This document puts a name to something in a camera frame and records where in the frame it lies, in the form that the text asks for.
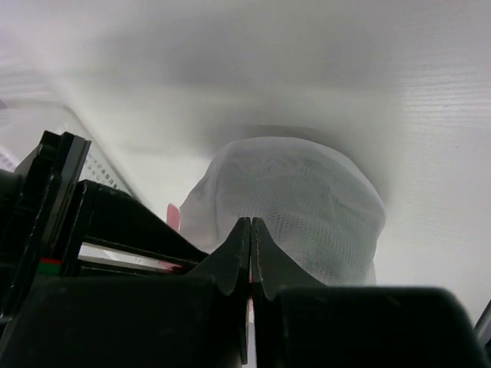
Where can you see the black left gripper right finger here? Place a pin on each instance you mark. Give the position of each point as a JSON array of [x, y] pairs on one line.
[[299, 322]]

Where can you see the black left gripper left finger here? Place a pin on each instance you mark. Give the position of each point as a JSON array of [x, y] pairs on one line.
[[195, 320]]

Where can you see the white plastic basket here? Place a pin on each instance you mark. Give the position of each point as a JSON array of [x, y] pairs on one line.
[[29, 108]]

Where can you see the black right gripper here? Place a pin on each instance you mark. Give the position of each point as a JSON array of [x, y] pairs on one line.
[[48, 211]]

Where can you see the white mesh pink-trimmed laundry bag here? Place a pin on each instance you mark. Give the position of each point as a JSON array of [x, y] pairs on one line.
[[319, 208]]

